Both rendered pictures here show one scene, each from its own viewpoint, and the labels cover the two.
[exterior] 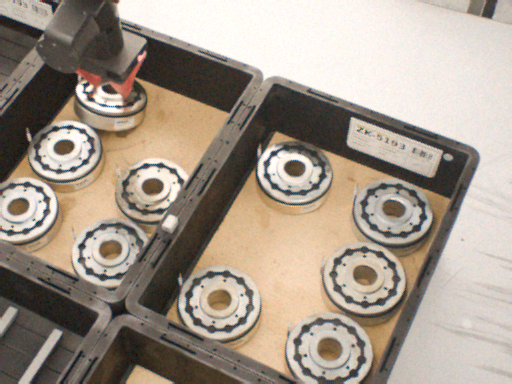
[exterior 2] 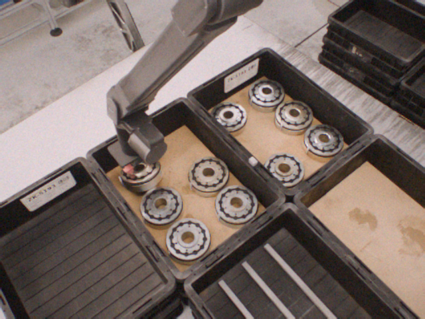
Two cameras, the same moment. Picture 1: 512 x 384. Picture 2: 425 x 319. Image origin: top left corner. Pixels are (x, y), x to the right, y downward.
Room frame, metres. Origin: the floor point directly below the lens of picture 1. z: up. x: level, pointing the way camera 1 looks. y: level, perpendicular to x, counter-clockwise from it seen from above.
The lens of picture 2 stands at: (0.44, 0.55, 1.74)
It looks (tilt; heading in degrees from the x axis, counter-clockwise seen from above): 57 degrees down; 293
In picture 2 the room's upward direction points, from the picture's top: 2 degrees counter-clockwise
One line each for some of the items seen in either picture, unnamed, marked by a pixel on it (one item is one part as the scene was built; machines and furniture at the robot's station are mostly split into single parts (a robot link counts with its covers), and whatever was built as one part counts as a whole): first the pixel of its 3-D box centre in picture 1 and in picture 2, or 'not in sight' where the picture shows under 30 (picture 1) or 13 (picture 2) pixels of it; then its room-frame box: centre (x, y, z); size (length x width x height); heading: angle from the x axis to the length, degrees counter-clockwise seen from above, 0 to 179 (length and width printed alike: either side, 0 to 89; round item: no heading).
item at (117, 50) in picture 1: (100, 34); (132, 141); (0.82, 0.11, 0.99); 0.10 x 0.07 x 0.07; 59
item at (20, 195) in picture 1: (18, 207); (188, 237); (0.64, 0.24, 0.86); 0.05 x 0.05 x 0.01
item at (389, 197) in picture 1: (393, 209); (266, 91); (0.60, -0.25, 0.86); 0.05 x 0.05 x 0.01
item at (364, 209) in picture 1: (393, 211); (266, 92); (0.60, -0.25, 0.86); 0.10 x 0.10 x 0.01
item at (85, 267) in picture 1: (111, 252); (236, 203); (0.56, 0.11, 0.86); 0.10 x 0.10 x 0.01
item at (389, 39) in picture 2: not in sight; (370, 62); (0.29, -1.05, 0.37); 0.40 x 0.30 x 0.45; 154
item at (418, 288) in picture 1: (310, 230); (276, 114); (0.54, -0.13, 0.92); 0.40 x 0.30 x 0.02; 149
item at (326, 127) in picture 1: (307, 251); (274, 127); (0.54, -0.13, 0.87); 0.40 x 0.30 x 0.11; 149
